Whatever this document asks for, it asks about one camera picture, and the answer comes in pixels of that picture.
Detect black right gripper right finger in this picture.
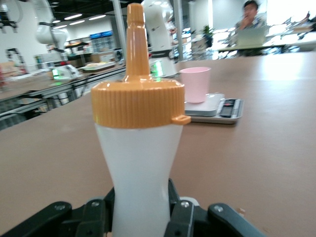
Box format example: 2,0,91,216
164,178,211,237

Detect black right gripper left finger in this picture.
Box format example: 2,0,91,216
61,187,117,237

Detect squeeze bottle with orange cap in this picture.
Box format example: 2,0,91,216
90,3,192,237

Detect pink plastic cup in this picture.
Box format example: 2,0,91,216
179,66,212,104

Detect silver digital kitchen scale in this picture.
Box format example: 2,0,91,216
184,92,245,125

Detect white food tray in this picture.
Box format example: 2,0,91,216
81,61,117,72

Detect glass door drinks fridge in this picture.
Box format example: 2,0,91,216
89,30,115,54

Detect silver laptop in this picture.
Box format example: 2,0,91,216
236,26,269,46

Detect seated man in plaid shirt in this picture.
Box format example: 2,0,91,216
234,0,269,32

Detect aluminium frame post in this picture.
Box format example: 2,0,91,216
172,0,185,63
112,0,127,65

